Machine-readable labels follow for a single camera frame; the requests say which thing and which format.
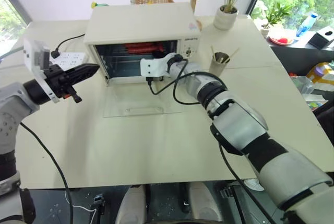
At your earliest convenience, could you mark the black plug with cord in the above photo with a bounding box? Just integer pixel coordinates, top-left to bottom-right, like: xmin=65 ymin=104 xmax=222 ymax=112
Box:
xmin=50 ymin=33 xmax=87 ymax=60

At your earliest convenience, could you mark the small potted plant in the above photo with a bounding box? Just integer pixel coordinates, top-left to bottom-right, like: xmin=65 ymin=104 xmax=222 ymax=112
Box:
xmin=257 ymin=2 xmax=293 ymax=39

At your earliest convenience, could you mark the blue water bottle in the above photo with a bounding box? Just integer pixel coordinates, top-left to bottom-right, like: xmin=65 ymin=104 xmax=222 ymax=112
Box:
xmin=295 ymin=11 xmax=320 ymax=37

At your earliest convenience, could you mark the yellow green toy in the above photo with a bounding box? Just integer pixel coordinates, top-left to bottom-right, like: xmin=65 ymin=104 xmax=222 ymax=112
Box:
xmin=90 ymin=1 xmax=110 ymax=9

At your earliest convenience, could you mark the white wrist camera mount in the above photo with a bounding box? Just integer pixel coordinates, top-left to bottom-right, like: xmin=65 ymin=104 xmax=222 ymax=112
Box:
xmin=139 ymin=55 xmax=171 ymax=79
xmin=22 ymin=38 xmax=61 ymax=104

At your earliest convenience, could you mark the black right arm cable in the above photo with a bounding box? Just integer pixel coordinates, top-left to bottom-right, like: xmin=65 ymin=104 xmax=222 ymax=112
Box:
xmin=147 ymin=60 xmax=278 ymax=224

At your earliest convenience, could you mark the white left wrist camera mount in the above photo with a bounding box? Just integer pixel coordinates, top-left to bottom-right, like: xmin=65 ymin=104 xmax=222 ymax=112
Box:
xmin=22 ymin=38 xmax=61 ymax=104

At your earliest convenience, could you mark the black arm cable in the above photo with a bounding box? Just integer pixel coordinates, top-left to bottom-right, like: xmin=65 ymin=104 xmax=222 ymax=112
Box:
xmin=19 ymin=121 xmax=74 ymax=224
xmin=147 ymin=60 xmax=278 ymax=224

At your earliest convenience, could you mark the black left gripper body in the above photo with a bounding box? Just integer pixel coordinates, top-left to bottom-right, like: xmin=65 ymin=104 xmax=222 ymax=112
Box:
xmin=43 ymin=64 xmax=82 ymax=104

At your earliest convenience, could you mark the white power strip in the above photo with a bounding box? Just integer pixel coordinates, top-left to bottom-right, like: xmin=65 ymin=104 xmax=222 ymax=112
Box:
xmin=49 ymin=51 xmax=90 ymax=70

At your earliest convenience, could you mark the black tissue box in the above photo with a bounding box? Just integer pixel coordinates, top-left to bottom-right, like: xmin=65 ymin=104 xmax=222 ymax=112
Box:
xmin=307 ymin=26 xmax=334 ymax=50

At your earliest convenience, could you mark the large plant in white pot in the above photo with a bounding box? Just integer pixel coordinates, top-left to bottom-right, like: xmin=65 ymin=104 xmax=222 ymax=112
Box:
xmin=213 ymin=0 xmax=255 ymax=31

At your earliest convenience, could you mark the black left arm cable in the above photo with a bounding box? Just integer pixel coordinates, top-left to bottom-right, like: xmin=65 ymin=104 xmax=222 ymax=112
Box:
xmin=19 ymin=121 xmax=74 ymax=224

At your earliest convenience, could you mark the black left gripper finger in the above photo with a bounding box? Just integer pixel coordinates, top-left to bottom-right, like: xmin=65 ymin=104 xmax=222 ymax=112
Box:
xmin=65 ymin=63 xmax=101 ymax=78
xmin=69 ymin=71 xmax=96 ymax=87

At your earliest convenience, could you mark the beige stick holder cup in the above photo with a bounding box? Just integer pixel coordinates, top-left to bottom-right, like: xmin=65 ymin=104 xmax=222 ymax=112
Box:
xmin=208 ymin=51 xmax=231 ymax=77

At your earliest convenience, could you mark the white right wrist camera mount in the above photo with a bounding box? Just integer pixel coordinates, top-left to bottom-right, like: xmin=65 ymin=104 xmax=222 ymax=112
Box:
xmin=139 ymin=55 xmax=171 ymax=79

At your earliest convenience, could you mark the red sausage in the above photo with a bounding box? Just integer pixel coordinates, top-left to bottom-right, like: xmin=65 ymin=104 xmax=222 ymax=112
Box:
xmin=124 ymin=42 xmax=155 ymax=49
xmin=126 ymin=46 xmax=164 ymax=54

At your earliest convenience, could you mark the white rounded robot leg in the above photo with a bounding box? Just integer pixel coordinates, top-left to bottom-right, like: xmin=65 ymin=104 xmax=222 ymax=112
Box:
xmin=187 ymin=182 xmax=224 ymax=224
xmin=115 ymin=184 xmax=147 ymax=224

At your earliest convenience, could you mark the yellow snack bag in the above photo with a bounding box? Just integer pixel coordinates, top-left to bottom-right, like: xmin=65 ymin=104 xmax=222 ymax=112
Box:
xmin=306 ymin=61 xmax=334 ymax=85

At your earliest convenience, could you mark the red plate with fruit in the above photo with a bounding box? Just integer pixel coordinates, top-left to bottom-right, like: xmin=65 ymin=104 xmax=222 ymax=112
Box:
xmin=268 ymin=35 xmax=295 ymax=45

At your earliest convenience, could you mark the glass oven door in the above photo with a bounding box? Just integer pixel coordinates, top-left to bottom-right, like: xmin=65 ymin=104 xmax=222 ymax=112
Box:
xmin=103 ymin=77 xmax=183 ymax=119

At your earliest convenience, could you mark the white toaster oven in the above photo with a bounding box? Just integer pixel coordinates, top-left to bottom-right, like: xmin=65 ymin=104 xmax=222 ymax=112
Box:
xmin=83 ymin=2 xmax=202 ymax=87

